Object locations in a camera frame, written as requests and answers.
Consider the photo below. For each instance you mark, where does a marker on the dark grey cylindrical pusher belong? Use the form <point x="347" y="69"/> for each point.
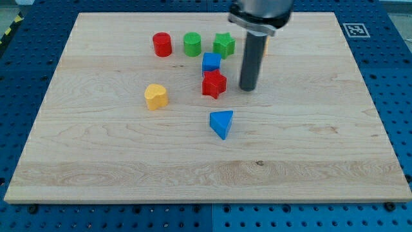
<point x="252" y="58"/>

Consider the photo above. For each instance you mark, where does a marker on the yellow heart block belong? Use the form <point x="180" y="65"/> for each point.
<point x="156" y="96"/>

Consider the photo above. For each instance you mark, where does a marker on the green star block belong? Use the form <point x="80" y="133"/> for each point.
<point x="224" y="44"/>

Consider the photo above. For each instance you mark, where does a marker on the blue cube block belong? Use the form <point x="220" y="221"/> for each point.
<point x="210" y="62"/>

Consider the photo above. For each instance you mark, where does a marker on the red star block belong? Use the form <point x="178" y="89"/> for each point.
<point x="213" y="84"/>

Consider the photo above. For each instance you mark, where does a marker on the green cylinder block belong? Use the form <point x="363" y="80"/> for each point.
<point x="192" y="44"/>

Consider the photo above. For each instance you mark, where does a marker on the blue triangle block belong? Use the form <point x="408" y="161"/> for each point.
<point x="221" y="122"/>

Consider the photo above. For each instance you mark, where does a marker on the red cylinder block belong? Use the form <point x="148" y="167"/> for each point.
<point x="162" y="44"/>

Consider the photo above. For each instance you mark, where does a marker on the white fiducial marker tag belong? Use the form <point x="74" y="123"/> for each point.
<point x="356" y="30"/>

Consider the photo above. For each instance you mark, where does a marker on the light wooden board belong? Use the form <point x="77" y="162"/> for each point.
<point x="308" y="133"/>

